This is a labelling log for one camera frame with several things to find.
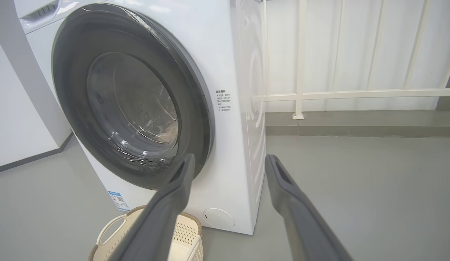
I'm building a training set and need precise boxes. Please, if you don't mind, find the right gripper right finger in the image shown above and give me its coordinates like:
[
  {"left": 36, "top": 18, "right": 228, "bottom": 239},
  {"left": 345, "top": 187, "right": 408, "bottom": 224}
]
[{"left": 265, "top": 154, "right": 352, "bottom": 261}]

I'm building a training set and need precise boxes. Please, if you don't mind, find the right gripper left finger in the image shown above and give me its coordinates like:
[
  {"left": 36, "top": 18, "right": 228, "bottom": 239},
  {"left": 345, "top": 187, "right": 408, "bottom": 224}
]
[{"left": 109, "top": 153, "right": 195, "bottom": 261}]

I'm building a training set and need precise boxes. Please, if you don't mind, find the round black glass washer door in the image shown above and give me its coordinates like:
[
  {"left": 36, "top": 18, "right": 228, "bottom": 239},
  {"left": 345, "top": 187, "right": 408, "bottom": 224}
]
[{"left": 52, "top": 4, "right": 214, "bottom": 191}]

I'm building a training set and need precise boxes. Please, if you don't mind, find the cream basket with brown rim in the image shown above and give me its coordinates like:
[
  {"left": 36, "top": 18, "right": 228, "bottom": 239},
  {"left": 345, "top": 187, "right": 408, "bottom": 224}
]
[{"left": 88, "top": 205, "right": 203, "bottom": 261}]

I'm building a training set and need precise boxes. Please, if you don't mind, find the white front-load washing machine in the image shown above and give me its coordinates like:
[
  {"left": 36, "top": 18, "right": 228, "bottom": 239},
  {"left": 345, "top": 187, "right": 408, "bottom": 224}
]
[{"left": 14, "top": 0, "right": 267, "bottom": 235}]

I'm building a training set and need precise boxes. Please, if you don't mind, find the blue energy label sticker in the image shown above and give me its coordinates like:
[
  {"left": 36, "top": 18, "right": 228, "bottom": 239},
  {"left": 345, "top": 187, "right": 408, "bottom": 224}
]
[{"left": 108, "top": 191, "right": 130, "bottom": 212}]

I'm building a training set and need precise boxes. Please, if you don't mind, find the cream cloth garment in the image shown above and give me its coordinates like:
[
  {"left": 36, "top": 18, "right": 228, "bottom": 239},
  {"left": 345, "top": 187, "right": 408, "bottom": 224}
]
[{"left": 152, "top": 121, "right": 178, "bottom": 144}]

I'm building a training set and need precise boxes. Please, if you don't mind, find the white metal railing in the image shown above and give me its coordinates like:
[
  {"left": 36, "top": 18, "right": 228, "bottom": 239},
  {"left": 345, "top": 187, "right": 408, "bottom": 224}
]
[{"left": 252, "top": 0, "right": 450, "bottom": 120}]

